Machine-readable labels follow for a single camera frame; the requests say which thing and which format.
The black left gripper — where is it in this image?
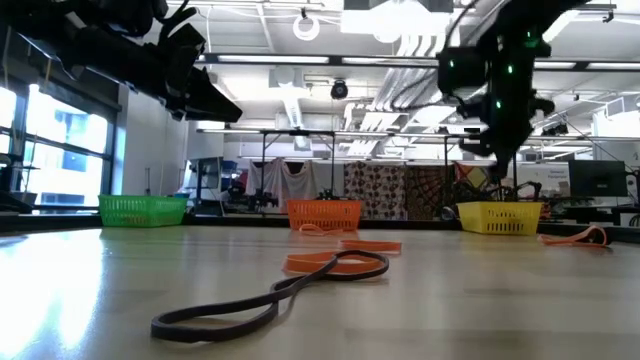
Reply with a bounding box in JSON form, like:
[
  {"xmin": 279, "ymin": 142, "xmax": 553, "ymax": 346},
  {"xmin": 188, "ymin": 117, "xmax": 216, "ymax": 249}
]
[{"xmin": 0, "ymin": 0, "xmax": 244, "ymax": 124}]

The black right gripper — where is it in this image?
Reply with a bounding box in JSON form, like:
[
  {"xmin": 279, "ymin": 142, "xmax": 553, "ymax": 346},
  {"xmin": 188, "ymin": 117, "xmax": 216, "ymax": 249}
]
[{"xmin": 457, "ymin": 47, "xmax": 557, "ymax": 180}]

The orange rubber band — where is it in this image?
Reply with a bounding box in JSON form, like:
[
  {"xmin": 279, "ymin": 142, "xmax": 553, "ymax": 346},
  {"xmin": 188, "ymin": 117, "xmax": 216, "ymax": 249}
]
[
  {"xmin": 537, "ymin": 224, "xmax": 609, "ymax": 248},
  {"xmin": 298, "ymin": 223, "xmax": 347, "ymax": 237},
  {"xmin": 282, "ymin": 250, "xmax": 386, "ymax": 278},
  {"xmin": 339, "ymin": 239, "xmax": 403, "ymax": 255}
]

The thin dark rubber band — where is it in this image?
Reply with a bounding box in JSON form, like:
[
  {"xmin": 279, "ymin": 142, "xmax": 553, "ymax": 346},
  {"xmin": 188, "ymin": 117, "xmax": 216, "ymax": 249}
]
[{"xmin": 150, "ymin": 249, "xmax": 391, "ymax": 344}]

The colourful patterned cloth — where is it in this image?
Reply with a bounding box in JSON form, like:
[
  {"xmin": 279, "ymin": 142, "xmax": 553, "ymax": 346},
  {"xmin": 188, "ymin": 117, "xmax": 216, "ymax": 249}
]
[{"xmin": 453, "ymin": 162, "xmax": 496, "ymax": 194}]

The yellow plastic basket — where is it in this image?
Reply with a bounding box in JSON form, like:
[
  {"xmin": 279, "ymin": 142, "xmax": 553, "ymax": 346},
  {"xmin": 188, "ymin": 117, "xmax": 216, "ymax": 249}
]
[{"xmin": 456, "ymin": 200, "xmax": 544, "ymax": 236}]

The black metal stand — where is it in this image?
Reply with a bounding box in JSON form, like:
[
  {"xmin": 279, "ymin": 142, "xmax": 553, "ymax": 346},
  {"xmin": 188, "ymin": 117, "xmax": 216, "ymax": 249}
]
[
  {"xmin": 442, "ymin": 133, "xmax": 519, "ymax": 201},
  {"xmin": 259, "ymin": 130, "xmax": 337, "ymax": 201}
]

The dark patterned cloth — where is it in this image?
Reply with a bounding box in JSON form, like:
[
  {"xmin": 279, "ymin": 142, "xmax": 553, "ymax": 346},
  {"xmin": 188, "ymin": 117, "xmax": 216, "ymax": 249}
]
[{"xmin": 405, "ymin": 164, "xmax": 456, "ymax": 221}]

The black background monitor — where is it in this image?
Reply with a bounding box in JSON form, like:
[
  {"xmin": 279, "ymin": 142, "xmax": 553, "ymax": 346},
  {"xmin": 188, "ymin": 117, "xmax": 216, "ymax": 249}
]
[{"xmin": 568, "ymin": 159, "xmax": 629, "ymax": 198}]

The white cloth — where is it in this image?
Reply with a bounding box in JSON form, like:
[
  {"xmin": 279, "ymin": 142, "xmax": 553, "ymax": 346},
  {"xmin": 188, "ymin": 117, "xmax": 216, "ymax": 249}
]
[{"xmin": 244, "ymin": 158, "xmax": 346, "ymax": 211}]

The brown dotted cloth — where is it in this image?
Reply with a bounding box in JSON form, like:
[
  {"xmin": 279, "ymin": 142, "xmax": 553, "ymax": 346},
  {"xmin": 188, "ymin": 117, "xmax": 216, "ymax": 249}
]
[{"xmin": 343, "ymin": 161, "xmax": 407, "ymax": 221}]

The green plastic basket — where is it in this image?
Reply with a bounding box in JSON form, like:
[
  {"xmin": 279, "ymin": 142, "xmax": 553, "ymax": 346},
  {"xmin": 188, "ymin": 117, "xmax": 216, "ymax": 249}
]
[{"xmin": 98, "ymin": 194, "xmax": 189, "ymax": 229}]

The large window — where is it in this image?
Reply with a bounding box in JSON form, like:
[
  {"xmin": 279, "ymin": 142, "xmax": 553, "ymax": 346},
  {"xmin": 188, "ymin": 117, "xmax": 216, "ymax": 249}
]
[{"xmin": 0, "ymin": 82, "xmax": 119, "ymax": 209}]

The orange plastic basket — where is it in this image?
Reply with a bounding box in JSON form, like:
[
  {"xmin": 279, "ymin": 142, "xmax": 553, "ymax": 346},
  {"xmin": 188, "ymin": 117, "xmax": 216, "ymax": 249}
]
[{"xmin": 286, "ymin": 199, "xmax": 364, "ymax": 232}]

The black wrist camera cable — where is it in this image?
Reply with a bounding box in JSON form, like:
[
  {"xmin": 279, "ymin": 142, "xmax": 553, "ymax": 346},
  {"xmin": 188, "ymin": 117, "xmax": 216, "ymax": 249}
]
[
  {"xmin": 442, "ymin": 0, "xmax": 482, "ymax": 50},
  {"xmin": 157, "ymin": 0, "xmax": 199, "ymax": 32}
]

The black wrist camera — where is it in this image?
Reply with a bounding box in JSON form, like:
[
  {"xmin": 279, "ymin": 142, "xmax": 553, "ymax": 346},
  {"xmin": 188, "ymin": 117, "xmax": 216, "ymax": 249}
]
[{"xmin": 436, "ymin": 46, "xmax": 490, "ymax": 97}]

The white ceiling ring light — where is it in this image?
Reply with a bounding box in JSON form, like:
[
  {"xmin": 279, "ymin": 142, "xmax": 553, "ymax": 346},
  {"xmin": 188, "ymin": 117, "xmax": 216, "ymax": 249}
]
[{"xmin": 292, "ymin": 13, "xmax": 322, "ymax": 43}]

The black dome ceiling camera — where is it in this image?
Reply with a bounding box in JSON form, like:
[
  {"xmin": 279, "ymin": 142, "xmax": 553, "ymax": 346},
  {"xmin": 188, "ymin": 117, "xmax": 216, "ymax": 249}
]
[{"xmin": 329, "ymin": 78, "xmax": 350, "ymax": 101}]

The silver ventilation duct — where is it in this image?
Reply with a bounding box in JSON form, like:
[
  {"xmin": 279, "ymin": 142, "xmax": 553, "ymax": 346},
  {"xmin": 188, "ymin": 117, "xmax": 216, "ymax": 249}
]
[{"xmin": 372, "ymin": 0, "xmax": 501, "ymax": 114}]

